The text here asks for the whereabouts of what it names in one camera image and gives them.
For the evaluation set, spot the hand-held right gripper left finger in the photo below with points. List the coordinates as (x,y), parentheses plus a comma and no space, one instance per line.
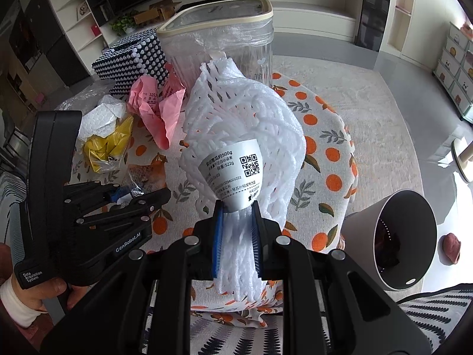
(218,240)

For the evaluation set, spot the dark tall cabinet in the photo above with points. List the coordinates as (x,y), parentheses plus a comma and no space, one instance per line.
(48,44)

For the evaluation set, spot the red slipper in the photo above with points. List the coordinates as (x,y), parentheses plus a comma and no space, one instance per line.
(449,247)

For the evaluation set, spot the pink crumpled paper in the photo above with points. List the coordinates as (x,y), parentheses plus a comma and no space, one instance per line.
(155,118)

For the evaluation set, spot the white crumpled foam sheet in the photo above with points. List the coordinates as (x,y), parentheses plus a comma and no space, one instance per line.
(103,114)

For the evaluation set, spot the polka dot tissue box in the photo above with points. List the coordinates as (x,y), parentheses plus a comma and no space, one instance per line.
(129,55)

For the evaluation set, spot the potted plant in white pot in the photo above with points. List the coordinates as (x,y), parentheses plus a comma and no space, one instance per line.
(123,24)

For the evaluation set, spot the white animal face drawer cabinet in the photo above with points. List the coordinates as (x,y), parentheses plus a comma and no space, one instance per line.
(456,77)

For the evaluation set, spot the yellow plastic bag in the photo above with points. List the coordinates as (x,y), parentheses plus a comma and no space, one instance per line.
(107,148)

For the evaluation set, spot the beige pedestal table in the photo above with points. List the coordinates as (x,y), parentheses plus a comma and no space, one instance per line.
(465,162)

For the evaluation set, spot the orange-print covered round table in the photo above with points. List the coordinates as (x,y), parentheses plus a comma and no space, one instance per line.
(325,177)

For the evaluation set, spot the red box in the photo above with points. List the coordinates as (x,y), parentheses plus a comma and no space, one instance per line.
(95,30)

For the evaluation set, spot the narrow white shelf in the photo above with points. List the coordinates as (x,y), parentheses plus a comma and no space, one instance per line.
(401,26)

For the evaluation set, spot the person's left forearm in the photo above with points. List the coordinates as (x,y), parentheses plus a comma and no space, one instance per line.
(16,307)

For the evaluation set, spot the cardboard box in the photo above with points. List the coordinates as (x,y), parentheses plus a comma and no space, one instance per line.
(147,16)

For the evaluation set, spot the dark glass cabinet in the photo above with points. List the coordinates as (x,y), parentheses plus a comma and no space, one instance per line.
(373,11)

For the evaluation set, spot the clear plastic wrap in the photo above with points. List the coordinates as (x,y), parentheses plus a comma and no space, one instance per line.
(79,98)

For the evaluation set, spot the white foam net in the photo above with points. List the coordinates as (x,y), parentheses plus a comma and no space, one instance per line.
(240,125)

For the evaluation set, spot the person's left hand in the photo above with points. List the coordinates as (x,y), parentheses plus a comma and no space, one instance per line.
(44,289)

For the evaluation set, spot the clear lidded container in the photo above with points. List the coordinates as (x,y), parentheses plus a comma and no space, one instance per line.
(221,37)

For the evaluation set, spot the grey trash bin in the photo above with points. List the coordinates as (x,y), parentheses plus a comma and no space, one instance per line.
(362,236)

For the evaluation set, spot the clear plastic packet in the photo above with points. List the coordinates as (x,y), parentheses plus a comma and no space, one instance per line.
(146,175)

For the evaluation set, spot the white television console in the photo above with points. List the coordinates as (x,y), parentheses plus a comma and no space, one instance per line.
(314,18)

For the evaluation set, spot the framed picture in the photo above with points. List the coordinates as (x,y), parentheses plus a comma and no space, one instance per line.
(82,10)

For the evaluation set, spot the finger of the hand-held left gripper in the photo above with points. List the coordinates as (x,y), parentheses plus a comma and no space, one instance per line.
(140,207)
(92,192)

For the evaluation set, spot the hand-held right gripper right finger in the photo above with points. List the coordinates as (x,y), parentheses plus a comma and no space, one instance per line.
(256,246)

